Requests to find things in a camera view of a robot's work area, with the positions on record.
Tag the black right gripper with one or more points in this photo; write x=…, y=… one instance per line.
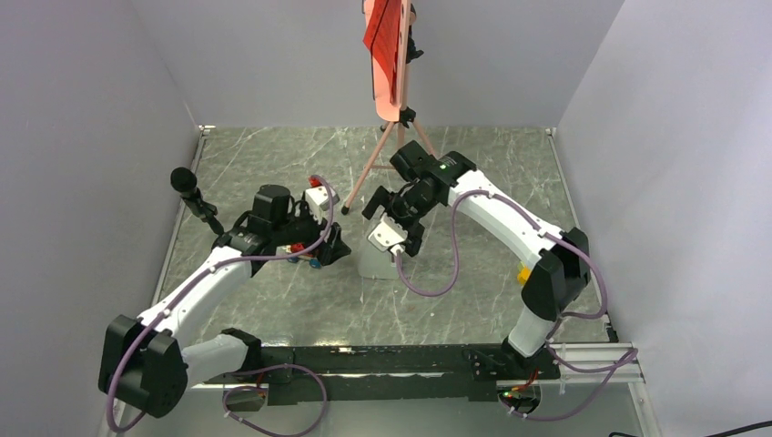
x=382, y=198

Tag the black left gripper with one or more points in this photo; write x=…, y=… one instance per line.
x=334, y=248

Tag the pink tripod music stand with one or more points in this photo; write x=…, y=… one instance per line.
x=398, y=117

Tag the red sheet music folder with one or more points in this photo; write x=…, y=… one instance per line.
x=382, y=39

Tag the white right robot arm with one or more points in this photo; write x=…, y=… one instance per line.
x=555, y=260

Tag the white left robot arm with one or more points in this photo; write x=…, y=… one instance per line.
x=149, y=361

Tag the yellow green toy block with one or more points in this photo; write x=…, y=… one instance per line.
x=523, y=274

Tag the black microphone on stand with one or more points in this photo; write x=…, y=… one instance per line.
x=185, y=183

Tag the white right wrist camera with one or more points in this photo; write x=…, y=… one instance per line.
x=388, y=236

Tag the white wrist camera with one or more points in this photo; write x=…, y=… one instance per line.
x=388, y=236
x=320, y=199

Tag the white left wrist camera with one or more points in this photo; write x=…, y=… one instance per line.
x=320, y=199

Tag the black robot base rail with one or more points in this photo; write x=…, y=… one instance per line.
x=475, y=372

